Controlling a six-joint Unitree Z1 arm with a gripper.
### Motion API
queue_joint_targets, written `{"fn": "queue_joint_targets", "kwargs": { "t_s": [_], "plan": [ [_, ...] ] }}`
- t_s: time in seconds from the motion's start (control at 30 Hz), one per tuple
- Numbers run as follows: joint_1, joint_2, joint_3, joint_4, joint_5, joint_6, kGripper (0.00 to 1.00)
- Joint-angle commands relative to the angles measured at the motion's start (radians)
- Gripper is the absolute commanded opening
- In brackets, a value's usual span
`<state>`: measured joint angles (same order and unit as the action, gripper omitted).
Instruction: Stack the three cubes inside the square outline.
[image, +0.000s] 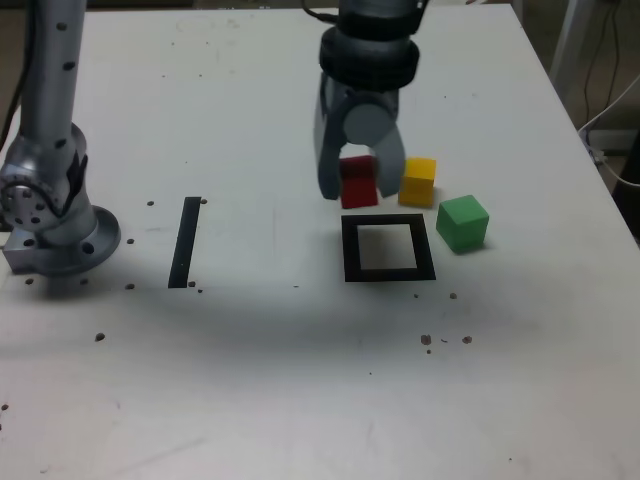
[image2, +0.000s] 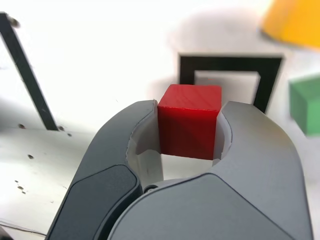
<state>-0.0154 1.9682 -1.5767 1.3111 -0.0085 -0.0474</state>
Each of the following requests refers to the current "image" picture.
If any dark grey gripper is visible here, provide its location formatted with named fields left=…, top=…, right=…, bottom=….
left=312, top=73, right=407, bottom=202

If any red cube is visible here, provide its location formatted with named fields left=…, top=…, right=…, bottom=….
left=338, top=154, right=380, bottom=210

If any yellow cube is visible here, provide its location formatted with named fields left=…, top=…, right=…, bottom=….
left=397, top=156, right=438, bottom=208

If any green cube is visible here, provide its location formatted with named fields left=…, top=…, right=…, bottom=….
left=435, top=194, right=491, bottom=254

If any black tape square outline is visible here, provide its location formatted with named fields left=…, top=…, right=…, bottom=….
left=340, top=213, right=437, bottom=284

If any black tape strip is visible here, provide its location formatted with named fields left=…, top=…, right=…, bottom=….
left=167, top=196, right=203, bottom=290

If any white metal frame leg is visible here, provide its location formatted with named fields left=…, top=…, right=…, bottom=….
left=548, top=0, right=594, bottom=87

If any white cable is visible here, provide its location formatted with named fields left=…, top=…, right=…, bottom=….
left=578, top=73, right=640, bottom=188

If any thin black cable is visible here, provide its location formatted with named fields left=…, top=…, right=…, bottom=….
left=582, top=0, right=624, bottom=127

